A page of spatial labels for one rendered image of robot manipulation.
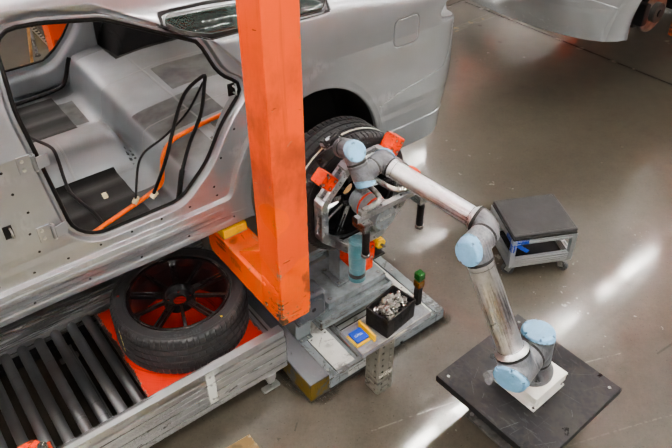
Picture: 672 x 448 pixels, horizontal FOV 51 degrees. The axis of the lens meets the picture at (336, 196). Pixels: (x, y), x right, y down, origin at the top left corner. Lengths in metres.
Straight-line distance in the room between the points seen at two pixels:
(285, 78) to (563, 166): 3.21
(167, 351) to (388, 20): 1.88
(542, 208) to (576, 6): 1.61
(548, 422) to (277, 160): 1.67
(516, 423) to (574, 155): 2.70
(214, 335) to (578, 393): 1.69
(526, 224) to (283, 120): 2.02
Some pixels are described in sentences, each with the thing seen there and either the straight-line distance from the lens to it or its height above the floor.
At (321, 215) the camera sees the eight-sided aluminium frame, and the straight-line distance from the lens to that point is 3.24.
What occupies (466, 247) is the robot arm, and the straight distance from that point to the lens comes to 2.77.
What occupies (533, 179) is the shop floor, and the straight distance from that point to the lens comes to 5.17.
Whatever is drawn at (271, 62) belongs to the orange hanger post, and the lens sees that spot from 2.46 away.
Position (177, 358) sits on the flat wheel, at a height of 0.40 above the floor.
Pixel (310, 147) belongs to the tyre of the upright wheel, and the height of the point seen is 1.13.
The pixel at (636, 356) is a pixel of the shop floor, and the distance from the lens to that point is 4.14.
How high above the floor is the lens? 2.97
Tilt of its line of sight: 38 degrees down
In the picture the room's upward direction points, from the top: straight up
